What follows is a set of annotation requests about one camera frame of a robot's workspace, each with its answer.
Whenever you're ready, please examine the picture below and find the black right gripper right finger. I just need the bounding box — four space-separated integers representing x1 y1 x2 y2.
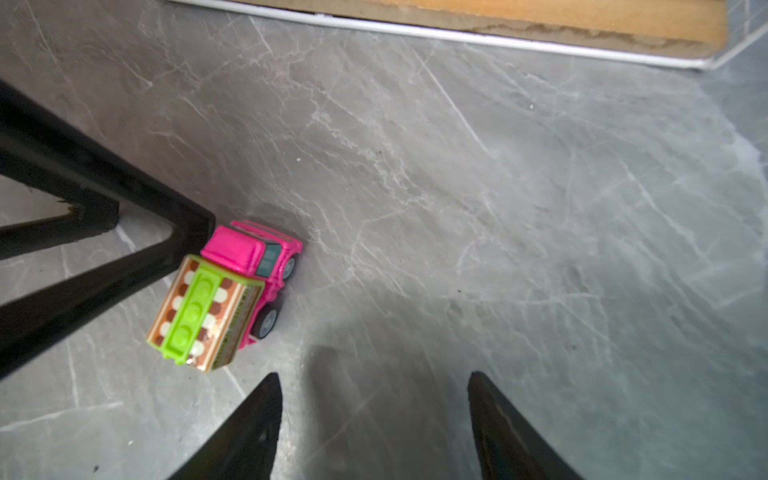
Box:
467 371 580 480

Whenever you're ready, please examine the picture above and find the white wire wooden shelf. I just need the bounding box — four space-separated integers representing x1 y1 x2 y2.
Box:
186 0 767 71

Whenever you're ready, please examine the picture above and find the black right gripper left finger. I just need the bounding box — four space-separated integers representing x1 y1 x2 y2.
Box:
171 372 283 479

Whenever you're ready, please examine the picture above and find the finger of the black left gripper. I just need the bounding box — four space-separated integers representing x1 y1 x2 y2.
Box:
1 199 119 260
1 83 216 377

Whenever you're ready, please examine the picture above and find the pink toy truck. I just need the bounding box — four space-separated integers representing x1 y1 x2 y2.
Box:
147 221 303 372

